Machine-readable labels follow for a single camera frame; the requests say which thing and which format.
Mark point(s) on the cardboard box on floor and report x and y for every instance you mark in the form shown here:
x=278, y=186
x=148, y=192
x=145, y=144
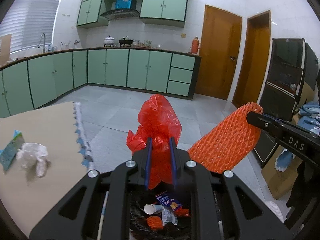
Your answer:
x=280, y=182

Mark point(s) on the light blue milk carton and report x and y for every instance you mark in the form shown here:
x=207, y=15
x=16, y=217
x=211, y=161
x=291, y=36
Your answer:
x=9, y=152

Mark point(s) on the brown wooden door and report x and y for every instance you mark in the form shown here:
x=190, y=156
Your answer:
x=255, y=59
x=219, y=50

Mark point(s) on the chrome kitchen faucet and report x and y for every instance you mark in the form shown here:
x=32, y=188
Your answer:
x=42, y=43

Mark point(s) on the green upper kitchen cabinets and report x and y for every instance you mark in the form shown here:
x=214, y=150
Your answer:
x=97, y=13

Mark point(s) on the white plastic bag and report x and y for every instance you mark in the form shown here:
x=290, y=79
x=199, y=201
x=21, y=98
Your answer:
x=33, y=156

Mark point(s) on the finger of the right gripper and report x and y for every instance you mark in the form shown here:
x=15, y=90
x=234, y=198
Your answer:
x=270, y=123

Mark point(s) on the black range hood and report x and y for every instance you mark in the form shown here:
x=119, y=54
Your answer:
x=117, y=14

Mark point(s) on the orange foam fruit net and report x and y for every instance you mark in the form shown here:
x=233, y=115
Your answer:
x=229, y=142

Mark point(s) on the red plastic bag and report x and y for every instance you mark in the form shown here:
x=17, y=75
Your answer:
x=158, y=121

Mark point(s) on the black trash bin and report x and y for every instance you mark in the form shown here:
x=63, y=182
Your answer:
x=166, y=225

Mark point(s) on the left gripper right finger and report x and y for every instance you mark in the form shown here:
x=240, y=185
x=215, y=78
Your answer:
x=173, y=151

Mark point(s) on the orange thermos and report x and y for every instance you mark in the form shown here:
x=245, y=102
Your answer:
x=195, y=45

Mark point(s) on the white cooking pot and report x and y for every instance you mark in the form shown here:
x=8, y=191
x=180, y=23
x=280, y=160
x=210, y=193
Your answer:
x=109, y=41

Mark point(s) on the green lower kitchen cabinets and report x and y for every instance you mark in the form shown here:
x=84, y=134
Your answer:
x=36, y=81

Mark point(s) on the blue box on hood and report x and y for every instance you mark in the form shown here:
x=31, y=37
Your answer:
x=125, y=4

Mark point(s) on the window with white blinds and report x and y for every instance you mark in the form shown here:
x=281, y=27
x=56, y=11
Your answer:
x=27, y=20

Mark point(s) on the black refrigerator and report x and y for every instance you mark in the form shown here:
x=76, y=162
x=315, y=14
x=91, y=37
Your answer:
x=291, y=78

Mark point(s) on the black wok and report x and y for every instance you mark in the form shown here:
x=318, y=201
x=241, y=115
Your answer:
x=125, y=42

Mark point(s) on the green kitchen cabinets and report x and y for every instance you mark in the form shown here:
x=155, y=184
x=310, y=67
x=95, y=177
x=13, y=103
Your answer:
x=36, y=81
x=97, y=13

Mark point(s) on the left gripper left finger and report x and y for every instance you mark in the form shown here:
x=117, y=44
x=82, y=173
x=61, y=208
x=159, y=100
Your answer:
x=148, y=163

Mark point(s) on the cardboard box with scale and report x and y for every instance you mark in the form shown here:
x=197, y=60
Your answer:
x=5, y=49

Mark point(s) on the white paper cup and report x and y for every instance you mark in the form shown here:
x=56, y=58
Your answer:
x=153, y=209

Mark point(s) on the blue snack bag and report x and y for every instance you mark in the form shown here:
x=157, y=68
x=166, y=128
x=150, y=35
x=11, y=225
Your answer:
x=168, y=200

